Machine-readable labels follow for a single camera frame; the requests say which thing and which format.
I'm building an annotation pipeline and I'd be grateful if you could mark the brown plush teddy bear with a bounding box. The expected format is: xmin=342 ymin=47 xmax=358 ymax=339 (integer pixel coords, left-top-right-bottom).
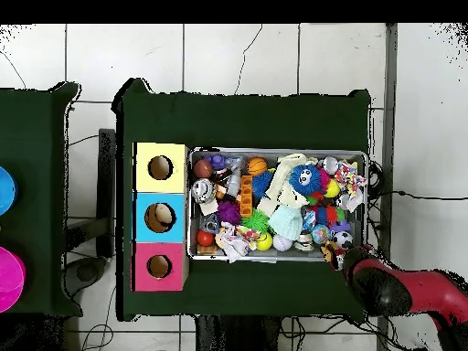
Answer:
xmin=320 ymin=241 xmax=344 ymax=262

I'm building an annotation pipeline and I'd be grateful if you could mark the clear mesh bin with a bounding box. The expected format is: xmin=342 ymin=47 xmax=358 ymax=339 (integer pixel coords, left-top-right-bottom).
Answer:
xmin=186 ymin=146 xmax=369 ymax=262

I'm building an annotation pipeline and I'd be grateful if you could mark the wooden box with three holes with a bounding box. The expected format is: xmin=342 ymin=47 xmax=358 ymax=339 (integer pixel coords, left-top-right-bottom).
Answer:
xmin=131 ymin=141 xmax=190 ymax=293

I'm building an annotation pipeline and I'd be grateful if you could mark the black and white soccer ball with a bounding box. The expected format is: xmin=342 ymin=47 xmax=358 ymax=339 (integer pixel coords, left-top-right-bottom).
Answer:
xmin=332 ymin=230 xmax=355 ymax=250

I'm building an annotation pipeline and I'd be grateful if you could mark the globe print ball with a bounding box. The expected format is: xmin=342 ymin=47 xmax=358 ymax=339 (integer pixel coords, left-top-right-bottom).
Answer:
xmin=311 ymin=223 xmax=332 ymax=245

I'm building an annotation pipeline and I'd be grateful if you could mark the blue fuzzy ball with eyes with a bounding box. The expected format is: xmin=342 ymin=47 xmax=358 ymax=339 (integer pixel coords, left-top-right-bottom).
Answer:
xmin=288 ymin=163 xmax=324 ymax=197

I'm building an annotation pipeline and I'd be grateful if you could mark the cream muslin cloth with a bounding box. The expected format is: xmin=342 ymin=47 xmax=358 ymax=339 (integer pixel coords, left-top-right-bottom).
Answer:
xmin=255 ymin=153 xmax=319 ymax=217

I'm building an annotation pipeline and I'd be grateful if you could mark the blue spiky ball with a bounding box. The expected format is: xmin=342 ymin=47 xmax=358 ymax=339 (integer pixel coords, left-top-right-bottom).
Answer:
xmin=250 ymin=169 xmax=274 ymax=200

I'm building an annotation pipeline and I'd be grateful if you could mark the orange plastic block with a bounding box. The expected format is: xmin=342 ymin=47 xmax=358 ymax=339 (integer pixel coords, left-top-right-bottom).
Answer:
xmin=239 ymin=174 xmax=254 ymax=218

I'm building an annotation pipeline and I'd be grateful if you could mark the purple spiky toy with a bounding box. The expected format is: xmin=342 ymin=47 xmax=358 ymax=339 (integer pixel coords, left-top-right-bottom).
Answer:
xmin=217 ymin=199 xmax=242 ymax=226

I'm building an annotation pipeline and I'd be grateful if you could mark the orange basketball toy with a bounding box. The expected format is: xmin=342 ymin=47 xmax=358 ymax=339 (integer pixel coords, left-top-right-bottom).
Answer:
xmin=247 ymin=156 xmax=269 ymax=176

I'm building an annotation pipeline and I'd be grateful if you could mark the silver drink can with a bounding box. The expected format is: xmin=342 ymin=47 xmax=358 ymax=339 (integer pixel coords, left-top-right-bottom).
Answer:
xmin=190 ymin=177 xmax=217 ymax=204

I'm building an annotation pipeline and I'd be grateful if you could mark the brown football toy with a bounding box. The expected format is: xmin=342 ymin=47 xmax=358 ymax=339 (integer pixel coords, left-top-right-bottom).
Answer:
xmin=192 ymin=158 xmax=214 ymax=179

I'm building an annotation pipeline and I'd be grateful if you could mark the dark green tablecloth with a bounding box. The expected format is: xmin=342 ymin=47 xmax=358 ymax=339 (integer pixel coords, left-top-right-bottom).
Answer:
xmin=111 ymin=78 xmax=372 ymax=323
xmin=0 ymin=81 xmax=83 ymax=317

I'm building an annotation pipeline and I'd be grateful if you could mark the magenta bowl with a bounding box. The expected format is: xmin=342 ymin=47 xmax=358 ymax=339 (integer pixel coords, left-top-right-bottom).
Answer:
xmin=0 ymin=246 xmax=27 ymax=314

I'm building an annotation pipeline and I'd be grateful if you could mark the blue bowl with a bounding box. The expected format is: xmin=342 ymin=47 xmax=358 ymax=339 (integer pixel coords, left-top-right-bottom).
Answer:
xmin=0 ymin=165 xmax=18 ymax=217

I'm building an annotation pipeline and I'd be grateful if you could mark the black cable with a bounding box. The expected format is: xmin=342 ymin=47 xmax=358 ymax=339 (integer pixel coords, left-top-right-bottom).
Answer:
xmin=367 ymin=160 xmax=468 ymax=201

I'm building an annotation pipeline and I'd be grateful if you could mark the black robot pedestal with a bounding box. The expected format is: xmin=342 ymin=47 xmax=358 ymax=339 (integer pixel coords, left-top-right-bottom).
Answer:
xmin=195 ymin=314 xmax=282 ymax=351

